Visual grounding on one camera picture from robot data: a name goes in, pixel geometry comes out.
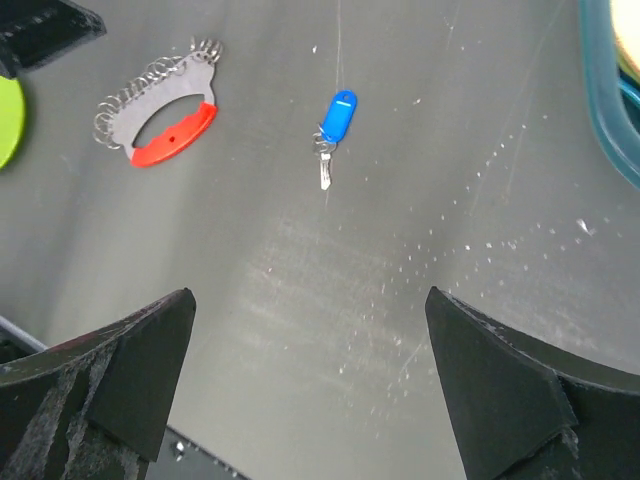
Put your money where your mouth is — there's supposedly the metal keyring cluster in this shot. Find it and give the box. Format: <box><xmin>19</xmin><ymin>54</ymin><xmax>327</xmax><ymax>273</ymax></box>
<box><xmin>93</xmin><ymin>38</ymin><xmax>223</xmax><ymax>157</ymax></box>

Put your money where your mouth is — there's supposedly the blue key fob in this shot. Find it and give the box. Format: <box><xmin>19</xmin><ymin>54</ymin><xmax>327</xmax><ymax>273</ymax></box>
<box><xmin>319</xmin><ymin>90</ymin><xmax>357</xmax><ymax>144</ymax></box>

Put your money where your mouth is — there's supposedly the silver metal key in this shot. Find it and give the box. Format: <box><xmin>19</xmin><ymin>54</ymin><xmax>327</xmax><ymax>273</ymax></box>
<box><xmin>313</xmin><ymin>132</ymin><xmax>337</xmax><ymax>191</ymax></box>

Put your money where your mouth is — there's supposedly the green plastic plate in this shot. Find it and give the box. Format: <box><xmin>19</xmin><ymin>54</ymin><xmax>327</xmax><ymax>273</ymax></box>
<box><xmin>0</xmin><ymin>77</ymin><xmax>26</xmax><ymax>168</ymax></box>

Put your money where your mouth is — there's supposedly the teal plastic tray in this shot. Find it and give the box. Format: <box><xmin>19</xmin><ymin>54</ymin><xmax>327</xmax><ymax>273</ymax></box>
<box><xmin>578</xmin><ymin>1</ymin><xmax>639</xmax><ymax>188</ymax></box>

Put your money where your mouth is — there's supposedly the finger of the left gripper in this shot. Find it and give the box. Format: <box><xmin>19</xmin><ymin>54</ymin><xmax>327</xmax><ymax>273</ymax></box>
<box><xmin>1</xmin><ymin>0</ymin><xmax>106</xmax><ymax>78</ymax></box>

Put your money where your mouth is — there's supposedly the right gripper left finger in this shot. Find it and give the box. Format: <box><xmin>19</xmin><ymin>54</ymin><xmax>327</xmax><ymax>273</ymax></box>
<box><xmin>1</xmin><ymin>288</ymin><xmax>196</xmax><ymax>479</ymax></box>

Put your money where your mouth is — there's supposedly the cream painted plate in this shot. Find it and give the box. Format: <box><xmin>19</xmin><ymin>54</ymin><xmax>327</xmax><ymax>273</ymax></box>
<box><xmin>610</xmin><ymin>0</ymin><xmax>640</xmax><ymax>83</ymax></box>

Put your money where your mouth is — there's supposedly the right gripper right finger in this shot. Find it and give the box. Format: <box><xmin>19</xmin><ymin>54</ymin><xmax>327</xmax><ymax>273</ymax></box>
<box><xmin>425</xmin><ymin>287</ymin><xmax>639</xmax><ymax>479</ymax></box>

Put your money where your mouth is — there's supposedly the red handled metal key holder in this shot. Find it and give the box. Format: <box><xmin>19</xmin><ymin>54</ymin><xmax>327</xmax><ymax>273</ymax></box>
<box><xmin>121</xmin><ymin>96</ymin><xmax>218</xmax><ymax>168</ymax></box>

